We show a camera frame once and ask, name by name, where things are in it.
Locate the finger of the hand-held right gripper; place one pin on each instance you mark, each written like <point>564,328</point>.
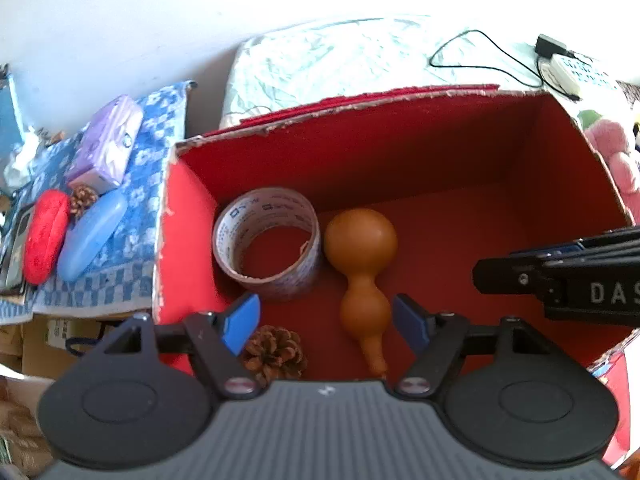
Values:
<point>505,275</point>

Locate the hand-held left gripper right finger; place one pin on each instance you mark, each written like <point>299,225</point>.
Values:
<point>410,322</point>

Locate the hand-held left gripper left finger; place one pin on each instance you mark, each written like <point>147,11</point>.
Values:
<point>242,322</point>

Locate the large brown pine cone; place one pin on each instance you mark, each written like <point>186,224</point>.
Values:
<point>275,355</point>

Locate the printed packing tape roll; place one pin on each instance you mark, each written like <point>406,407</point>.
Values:
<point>300,280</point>

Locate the red cardboard box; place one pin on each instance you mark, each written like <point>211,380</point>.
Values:
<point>450,220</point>

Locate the brown dried gourd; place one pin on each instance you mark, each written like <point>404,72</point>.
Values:
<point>360,240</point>

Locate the pink plush toy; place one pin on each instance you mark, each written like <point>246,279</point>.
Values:
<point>615,160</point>

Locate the blue glasses case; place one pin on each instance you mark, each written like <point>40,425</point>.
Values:
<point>90,240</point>

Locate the blue checkered towel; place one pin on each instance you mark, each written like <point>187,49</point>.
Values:
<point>150,160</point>

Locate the small brown pine cone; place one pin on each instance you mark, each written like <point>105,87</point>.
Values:
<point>82,200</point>

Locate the red glasses case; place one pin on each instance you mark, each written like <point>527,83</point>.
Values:
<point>45,240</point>

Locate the white power strip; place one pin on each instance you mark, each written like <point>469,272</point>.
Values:
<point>575,72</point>

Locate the purple tissue pack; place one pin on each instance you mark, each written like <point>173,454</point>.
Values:
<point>107,145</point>

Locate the black charger adapter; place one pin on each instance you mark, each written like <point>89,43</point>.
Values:
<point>550,45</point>

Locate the black smartphone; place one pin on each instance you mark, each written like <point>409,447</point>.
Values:
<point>12,255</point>

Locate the pale green bed sheet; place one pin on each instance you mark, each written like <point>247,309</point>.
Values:
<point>350,60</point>

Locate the crumpled clear plastic wrap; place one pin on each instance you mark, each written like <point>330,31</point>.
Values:
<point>22,160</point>

